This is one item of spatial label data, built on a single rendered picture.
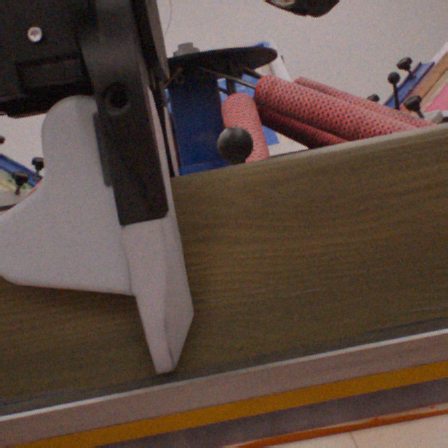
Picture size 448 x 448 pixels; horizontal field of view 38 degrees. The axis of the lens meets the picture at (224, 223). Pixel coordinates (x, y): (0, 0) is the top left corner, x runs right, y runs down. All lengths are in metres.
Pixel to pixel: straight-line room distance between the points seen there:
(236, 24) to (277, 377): 4.30
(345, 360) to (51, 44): 0.13
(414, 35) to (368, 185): 4.44
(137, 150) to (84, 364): 0.08
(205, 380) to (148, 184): 0.07
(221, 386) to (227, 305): 0.03
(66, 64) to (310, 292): 0.11
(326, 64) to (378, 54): 0.35
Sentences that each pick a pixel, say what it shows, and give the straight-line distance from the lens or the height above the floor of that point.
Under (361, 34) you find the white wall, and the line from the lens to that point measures 4.57.
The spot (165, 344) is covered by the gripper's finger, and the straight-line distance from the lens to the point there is 0.21.
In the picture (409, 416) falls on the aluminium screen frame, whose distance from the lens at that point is 0.46.
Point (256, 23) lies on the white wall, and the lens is 4.49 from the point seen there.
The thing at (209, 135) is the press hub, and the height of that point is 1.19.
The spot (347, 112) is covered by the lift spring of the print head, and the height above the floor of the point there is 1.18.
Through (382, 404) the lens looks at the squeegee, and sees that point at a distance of 0.25.
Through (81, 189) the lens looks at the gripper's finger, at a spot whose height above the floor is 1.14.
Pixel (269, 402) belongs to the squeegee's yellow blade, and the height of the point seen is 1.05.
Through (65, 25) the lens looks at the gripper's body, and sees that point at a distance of 0.21.
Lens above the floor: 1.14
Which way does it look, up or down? 5 degrees down
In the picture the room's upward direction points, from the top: 10 degrees counter-clockwise
